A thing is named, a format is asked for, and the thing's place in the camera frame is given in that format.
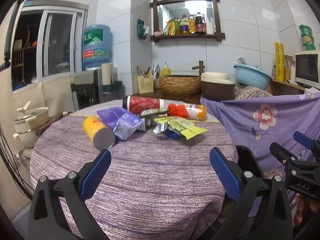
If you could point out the yellow soap dispenser bottle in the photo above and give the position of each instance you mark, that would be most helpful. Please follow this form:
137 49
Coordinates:
165 71

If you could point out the wooden framed wall shelf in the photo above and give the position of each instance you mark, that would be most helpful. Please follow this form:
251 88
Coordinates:
186 19

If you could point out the bronze faucet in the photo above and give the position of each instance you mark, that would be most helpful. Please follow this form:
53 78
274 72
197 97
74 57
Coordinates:
200 68

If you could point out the purple snack bag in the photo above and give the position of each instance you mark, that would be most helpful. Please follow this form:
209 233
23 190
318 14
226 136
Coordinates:
122 122

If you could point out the yellow cylindrical snack can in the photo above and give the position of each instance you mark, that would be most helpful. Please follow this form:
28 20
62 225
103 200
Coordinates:
100 134

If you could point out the blue candy wrapper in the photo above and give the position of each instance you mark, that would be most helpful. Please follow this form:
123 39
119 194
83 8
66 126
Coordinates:
172 135

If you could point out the blue water jug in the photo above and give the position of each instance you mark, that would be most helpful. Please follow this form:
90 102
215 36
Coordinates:
96 48

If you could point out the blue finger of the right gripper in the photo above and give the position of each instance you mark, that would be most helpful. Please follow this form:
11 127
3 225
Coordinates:
303 140
283 155

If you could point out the black trash bin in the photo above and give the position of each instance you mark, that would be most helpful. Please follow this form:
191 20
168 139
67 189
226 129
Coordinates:
249 173

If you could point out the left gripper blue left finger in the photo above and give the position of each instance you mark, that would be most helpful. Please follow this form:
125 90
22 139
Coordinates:
92 173

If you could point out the small dark tin can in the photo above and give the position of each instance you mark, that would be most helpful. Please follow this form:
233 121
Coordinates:
150 114

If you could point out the dark wall pocket holder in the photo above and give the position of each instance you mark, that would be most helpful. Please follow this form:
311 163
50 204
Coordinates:
142 29

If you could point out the yellow green snack wrapper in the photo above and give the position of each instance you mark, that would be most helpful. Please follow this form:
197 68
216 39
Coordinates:
180 125

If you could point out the yellow tall box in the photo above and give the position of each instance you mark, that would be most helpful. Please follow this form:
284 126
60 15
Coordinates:
280 65

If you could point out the white microwave oven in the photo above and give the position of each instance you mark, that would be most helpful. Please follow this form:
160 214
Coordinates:
307 66

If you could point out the cream stacked cooking pots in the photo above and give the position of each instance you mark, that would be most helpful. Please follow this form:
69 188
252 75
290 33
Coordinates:
27 122

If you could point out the brown cream rice cooker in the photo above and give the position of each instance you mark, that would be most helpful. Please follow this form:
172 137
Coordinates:
217 86

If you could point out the person's right hand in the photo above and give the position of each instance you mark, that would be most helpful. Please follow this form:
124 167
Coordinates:
303 206

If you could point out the sliding window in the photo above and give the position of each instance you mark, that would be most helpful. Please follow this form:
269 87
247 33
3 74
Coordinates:
47 42

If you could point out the paper towel roll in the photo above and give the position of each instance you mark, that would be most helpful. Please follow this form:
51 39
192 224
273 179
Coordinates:
107 76

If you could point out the beige utensil holder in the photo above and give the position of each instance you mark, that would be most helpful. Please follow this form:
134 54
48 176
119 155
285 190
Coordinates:
145 84

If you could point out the purple floral cloth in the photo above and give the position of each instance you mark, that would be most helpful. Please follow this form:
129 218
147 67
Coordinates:
257 123

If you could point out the water dispenser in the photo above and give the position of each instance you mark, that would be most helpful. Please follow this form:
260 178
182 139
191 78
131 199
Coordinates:
88 89

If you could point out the light blue plastic basin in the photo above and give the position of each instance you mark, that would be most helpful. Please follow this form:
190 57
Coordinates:
252 76

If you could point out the woven basket sink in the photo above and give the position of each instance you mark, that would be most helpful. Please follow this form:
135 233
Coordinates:
180 84

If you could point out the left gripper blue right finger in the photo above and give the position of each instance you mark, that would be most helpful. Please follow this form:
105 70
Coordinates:
226 172

